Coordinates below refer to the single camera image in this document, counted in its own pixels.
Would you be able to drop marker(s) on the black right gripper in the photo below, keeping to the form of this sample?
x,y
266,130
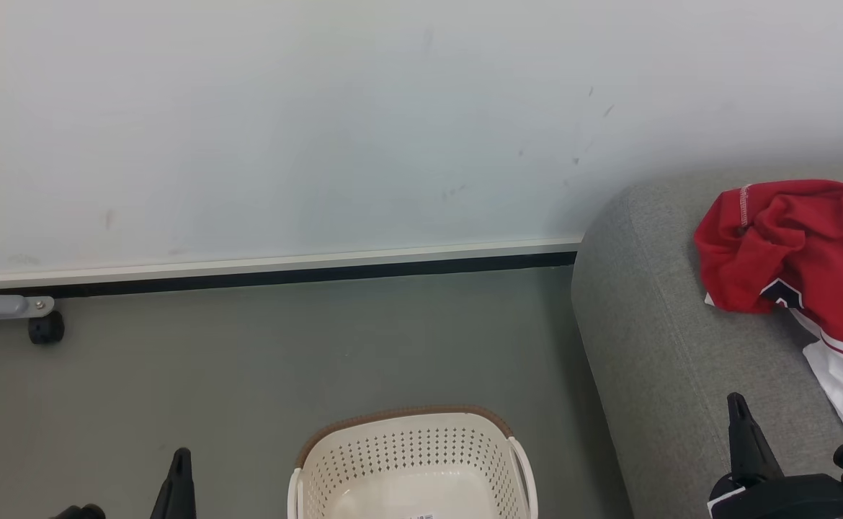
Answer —
x,y
796,501

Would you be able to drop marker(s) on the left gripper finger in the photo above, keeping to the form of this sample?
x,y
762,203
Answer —
x,y
176,490

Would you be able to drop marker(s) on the plain red shirt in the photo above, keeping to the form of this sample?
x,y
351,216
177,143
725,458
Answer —
x,y
789,238

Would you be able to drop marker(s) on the cream perforated laundry basket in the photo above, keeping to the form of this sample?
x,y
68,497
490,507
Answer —
x,y
407,447

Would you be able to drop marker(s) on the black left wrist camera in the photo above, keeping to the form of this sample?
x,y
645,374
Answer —
x,y
79,513

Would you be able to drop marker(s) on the grey fabric sofa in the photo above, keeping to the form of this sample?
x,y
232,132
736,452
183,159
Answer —
x,y
666,346

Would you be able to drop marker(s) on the white black wall baseboard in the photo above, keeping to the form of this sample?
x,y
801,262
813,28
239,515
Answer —
x,y
248,270

